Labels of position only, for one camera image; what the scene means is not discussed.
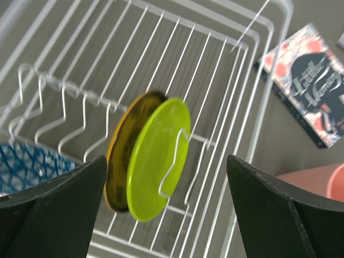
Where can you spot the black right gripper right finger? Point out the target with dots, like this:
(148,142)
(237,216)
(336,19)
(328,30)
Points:
(278,219)

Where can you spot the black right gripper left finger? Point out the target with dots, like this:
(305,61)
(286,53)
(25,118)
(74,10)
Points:
(55,218)

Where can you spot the pink plastic cup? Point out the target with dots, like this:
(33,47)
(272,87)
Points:
(326,181)

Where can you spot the white wire dish rack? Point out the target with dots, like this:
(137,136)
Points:
(70,69)

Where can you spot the red patterned white bowl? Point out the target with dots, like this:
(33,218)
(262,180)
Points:
(24,166)

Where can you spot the yellow plate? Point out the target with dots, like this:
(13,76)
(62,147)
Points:
(121,146)

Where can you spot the lime green plate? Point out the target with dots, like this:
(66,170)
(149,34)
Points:
(158,159)

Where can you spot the Little Women book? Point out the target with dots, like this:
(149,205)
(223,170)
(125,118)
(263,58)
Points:
(308,79)

